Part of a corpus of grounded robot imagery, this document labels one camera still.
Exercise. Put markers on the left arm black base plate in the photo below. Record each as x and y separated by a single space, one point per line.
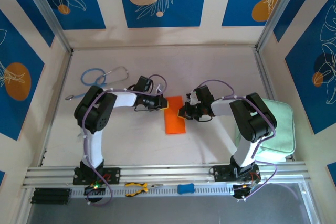
114 175

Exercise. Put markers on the black controller board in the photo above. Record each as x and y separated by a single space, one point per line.
94 187
244 191

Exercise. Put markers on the black ribbed block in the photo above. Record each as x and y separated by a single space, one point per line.
51 196

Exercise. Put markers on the orange square paper sheet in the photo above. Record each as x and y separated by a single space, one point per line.
174 119

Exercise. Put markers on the blue tube stethoscope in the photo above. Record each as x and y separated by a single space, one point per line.
69 97

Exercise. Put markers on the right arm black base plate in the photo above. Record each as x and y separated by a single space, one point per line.
220 172

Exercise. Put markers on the aluminium side rail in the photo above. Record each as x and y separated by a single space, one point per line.
60 87
266 77

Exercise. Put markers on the right black controller board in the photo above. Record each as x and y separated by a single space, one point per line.
244 191

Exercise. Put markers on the blue bone-shaped sponge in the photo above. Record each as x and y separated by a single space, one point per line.
186 189

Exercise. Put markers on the left black controller board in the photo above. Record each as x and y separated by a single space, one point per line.
94 187

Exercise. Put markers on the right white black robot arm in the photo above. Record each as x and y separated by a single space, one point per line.
223 107

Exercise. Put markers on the aluminium frame post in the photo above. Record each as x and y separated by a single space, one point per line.
278 11
47 11

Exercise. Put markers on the aluminium front rail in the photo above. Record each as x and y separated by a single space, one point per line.
170 172

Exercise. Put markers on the light green folded cushion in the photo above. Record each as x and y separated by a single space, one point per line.
287 115

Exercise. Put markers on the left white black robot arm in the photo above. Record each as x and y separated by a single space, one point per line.
123 100

